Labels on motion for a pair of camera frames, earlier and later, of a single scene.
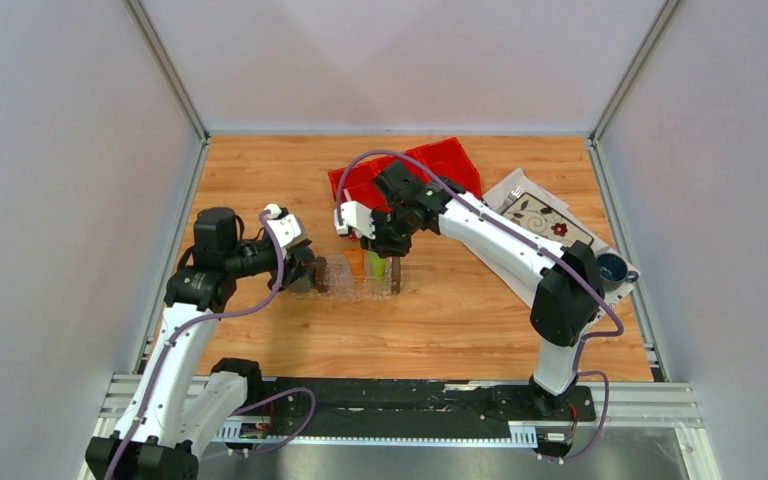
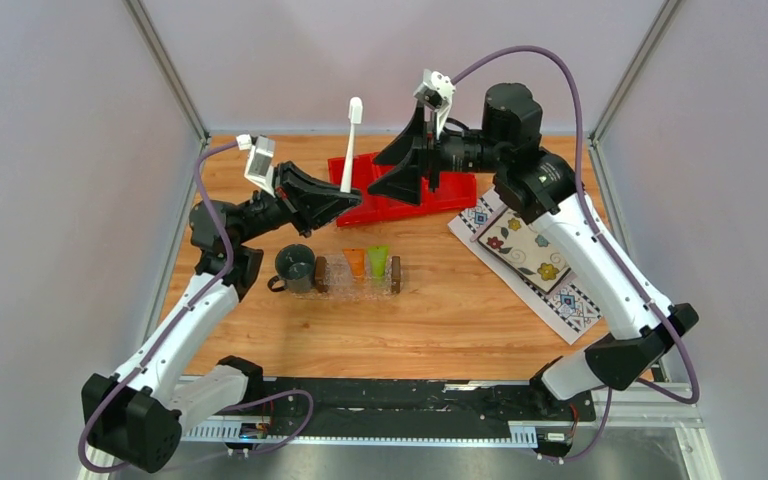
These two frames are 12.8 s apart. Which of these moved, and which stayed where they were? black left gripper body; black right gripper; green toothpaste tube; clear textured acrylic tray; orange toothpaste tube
Moved: black right gripper; black left gripper body
Stayed: clear textured acrylic tray; orange toothpaste tube; green toothpaste tube
